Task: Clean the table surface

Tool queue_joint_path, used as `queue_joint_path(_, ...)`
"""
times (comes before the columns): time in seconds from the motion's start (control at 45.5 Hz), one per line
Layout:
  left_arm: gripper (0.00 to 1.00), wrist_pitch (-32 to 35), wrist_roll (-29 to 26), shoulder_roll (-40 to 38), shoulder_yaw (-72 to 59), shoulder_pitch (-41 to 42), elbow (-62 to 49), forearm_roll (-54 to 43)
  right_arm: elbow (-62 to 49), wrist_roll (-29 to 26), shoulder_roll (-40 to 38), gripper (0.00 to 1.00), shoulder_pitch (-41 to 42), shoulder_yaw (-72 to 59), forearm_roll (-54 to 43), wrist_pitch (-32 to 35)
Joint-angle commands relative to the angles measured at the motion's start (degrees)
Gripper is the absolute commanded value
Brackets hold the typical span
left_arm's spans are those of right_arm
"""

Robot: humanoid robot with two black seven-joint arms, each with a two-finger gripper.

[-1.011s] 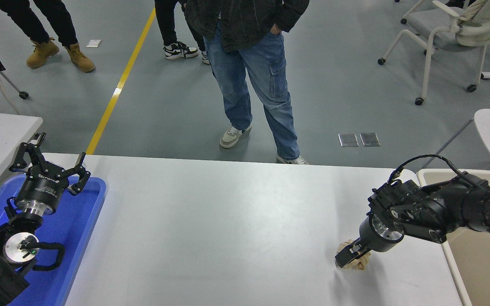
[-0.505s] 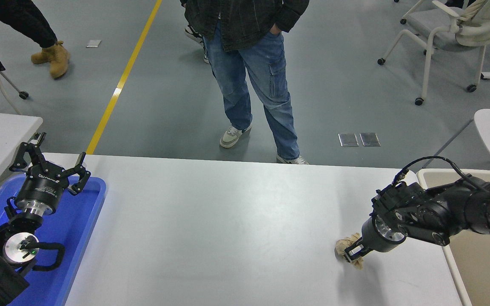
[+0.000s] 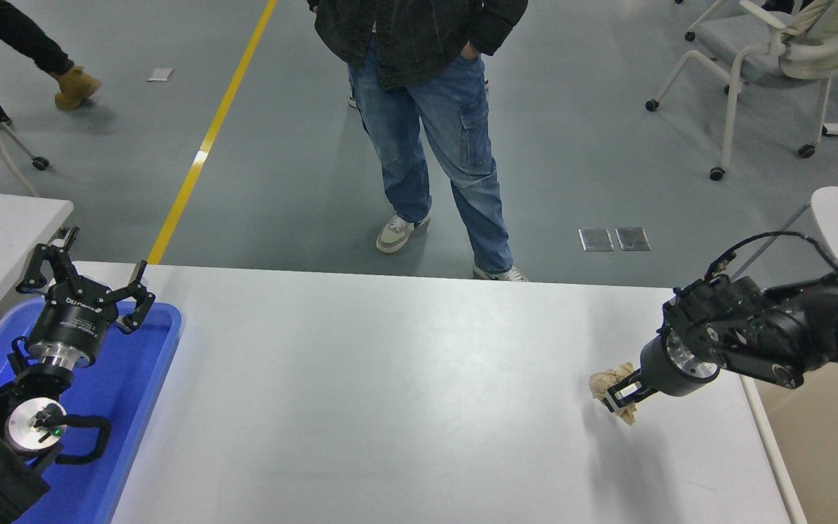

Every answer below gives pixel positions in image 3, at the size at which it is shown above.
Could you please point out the large pale plastic bin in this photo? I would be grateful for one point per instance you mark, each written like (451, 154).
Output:
(826, 451)

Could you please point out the white frame grey seat chair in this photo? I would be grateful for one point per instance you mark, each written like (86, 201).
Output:
(735, 44)

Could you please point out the tan paper ball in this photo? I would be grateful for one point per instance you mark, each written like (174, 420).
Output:
(601, 382)

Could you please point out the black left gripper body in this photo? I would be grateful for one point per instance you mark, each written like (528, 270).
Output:
(70, 320)

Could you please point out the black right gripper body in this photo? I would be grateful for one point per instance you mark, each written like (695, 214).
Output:
(653, 371)

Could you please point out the silver floor socket plate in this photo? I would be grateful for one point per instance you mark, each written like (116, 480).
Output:
(596, 240)
(633, 239)

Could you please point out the person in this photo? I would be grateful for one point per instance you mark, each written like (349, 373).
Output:
(19, 33)
(419, 131)

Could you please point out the white wheeled chair leg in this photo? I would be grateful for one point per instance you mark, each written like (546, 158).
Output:
(689, 35)

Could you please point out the blue plastic tray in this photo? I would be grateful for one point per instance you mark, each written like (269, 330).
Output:
(135, 378)

